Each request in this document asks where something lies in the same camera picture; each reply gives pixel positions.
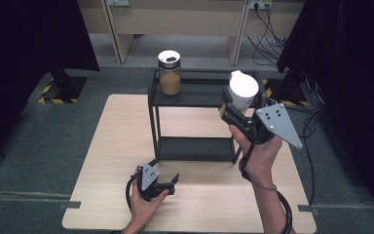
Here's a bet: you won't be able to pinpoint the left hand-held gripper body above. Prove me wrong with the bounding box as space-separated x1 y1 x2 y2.
136 163 176 202

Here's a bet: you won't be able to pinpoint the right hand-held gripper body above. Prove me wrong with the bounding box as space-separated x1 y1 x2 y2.
239 102 304 150

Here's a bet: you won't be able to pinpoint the white cup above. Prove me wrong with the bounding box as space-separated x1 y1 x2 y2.
222 69 260 114

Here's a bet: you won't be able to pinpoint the black metal shelf rack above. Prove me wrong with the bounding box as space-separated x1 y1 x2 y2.
147 67 269 165

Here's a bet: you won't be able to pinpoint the steel lid glass spice jar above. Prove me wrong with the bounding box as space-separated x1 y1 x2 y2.
157 49 182 97

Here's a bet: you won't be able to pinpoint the person's left hand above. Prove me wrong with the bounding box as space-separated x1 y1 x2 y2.
130 187 170 229

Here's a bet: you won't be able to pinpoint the person's right hand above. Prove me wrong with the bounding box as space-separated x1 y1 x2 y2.
228 125 283 189

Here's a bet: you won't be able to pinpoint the yellow black striped stand base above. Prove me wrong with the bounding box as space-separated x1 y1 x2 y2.
37 76 89 105
262 78 309 107

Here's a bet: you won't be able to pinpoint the grey floor tape strip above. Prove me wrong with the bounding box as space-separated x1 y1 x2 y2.
297 204 321 215
57 201 83 211

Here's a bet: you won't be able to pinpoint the black curtain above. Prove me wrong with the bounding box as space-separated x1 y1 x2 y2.
0 0 100 168
277 0 374 225

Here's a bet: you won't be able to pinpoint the beige wooden desk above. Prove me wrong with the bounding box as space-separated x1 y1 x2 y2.
103 0 251 66

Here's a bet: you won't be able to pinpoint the white power strip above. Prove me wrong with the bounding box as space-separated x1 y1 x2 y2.
108 0 131 8

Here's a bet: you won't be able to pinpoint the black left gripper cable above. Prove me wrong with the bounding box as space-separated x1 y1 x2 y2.
125 175 141 213

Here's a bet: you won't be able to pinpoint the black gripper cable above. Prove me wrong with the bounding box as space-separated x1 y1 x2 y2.
125 175 141 213
238 142 294 234

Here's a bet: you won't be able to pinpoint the black floor cables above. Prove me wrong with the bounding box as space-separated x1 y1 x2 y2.
300 73 326 207

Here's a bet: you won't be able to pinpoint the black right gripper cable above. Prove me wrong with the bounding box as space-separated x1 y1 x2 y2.
238 142 294 234

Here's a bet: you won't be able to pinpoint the black cables at socket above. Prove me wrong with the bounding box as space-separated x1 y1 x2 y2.
246 5 288 68

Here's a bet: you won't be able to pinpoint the white wall socket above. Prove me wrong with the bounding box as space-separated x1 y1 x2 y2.
249 0 272 10

